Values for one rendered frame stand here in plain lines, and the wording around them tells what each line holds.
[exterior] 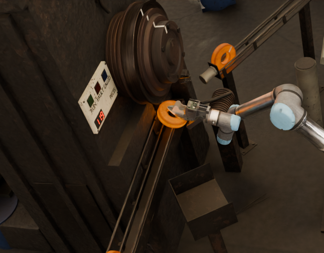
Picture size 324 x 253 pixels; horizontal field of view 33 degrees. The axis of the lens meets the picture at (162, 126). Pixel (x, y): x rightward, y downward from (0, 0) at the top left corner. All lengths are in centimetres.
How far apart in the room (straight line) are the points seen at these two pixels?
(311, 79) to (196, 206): 113
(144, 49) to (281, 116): 67
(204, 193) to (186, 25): 250
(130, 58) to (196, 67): 197
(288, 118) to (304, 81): 79
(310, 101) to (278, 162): 41
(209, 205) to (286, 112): 53
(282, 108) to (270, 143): 107
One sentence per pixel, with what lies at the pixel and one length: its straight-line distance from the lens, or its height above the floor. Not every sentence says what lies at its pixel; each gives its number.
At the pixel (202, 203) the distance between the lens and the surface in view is 247.
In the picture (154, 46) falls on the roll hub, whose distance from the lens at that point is 235.
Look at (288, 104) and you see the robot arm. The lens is 245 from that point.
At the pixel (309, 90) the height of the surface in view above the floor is 37.
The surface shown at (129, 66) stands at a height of 120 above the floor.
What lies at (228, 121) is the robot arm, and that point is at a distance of 264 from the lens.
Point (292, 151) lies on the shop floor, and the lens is 341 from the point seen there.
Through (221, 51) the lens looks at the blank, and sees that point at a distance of 300.
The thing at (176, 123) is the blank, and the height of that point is 74.
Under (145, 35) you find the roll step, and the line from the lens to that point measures 235.
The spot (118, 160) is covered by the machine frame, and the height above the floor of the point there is 87.
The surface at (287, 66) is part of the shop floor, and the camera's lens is 404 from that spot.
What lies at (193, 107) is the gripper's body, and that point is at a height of 79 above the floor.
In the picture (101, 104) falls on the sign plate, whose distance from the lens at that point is 230.
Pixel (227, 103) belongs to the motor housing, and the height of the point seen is 51.
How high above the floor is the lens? 248
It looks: 41 degrees down
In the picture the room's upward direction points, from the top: 21 degrees counter-clockwise
